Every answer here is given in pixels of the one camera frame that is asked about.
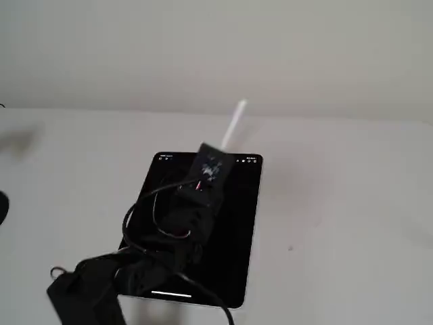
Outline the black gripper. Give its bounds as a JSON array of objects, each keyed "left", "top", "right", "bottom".
[{"left": 158, "top": 184, "right": 227, "bottom": 245}]

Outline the white stylus pen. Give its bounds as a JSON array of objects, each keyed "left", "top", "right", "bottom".
[{"left": 220, "top": 98, "right": 248, "bottom": 152}]

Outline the black round object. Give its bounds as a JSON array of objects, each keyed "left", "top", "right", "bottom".
[{"left": 0, "top": 191, "right": 10, "bottom": 226}]

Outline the thin black wire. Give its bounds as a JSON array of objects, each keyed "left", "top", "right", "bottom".
[{"left": 151, "top": 189, "right": 192, "bottom": 240}]

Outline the black screen tablet silver frame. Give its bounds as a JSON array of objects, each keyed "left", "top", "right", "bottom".
[{"left": 117, "top": 152, "right": 264, "bottom": 309}]

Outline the black camera circuit board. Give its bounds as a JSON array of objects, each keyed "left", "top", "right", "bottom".
[{"left": 187, "top": 142, "right": 235, "bottom": 196}]

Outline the thick black cable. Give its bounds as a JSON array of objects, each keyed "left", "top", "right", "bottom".
[{"left": 122, "top": 181, "right": 235, "bottom": 325}]

